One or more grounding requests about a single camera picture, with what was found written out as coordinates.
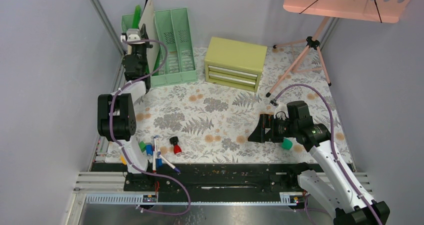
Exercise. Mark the white perforated board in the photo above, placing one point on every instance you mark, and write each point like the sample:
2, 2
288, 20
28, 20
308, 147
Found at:
148, 19

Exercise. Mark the yellow tape measure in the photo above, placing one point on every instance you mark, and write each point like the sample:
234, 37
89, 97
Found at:
123, 160

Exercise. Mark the green cube block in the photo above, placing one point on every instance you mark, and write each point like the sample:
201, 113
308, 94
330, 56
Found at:
287, 144

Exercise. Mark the floral table mat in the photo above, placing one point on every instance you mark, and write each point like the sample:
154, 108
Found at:
212, 121

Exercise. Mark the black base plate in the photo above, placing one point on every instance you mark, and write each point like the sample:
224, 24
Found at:
225, 182

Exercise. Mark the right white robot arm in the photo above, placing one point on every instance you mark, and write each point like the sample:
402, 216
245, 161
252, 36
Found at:
344, 198

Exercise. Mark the pink music stand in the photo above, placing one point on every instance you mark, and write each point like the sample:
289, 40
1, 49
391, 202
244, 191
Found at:
382, 11

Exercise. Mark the white blue marker pen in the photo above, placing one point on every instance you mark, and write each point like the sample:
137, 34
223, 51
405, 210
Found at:
171, 165

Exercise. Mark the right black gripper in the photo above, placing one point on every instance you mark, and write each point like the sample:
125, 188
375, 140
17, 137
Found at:
259, 135

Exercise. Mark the white red marker pen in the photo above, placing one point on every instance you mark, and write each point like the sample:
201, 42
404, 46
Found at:
156, 158

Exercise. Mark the yellow-green drawer cabinet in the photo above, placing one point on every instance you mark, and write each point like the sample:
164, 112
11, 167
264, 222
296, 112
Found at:
234, 63

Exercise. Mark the small blue cap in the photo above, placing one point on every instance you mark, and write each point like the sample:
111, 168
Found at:
149, 150

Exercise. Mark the red black stamp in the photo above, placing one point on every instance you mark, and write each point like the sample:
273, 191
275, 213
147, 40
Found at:
174, 141

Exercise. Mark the green clip file folder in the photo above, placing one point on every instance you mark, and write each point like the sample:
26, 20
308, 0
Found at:
136, 17

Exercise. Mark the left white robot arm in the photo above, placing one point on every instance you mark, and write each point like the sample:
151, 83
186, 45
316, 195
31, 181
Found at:
116, 119

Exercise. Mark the aluminium rail frame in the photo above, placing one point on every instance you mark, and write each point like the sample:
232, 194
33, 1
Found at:
103, 184

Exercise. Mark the mint green file organizer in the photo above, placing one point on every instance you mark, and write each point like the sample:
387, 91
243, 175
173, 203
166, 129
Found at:
175, 61

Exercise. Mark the green small block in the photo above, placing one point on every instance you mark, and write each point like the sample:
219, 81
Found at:
142, 146

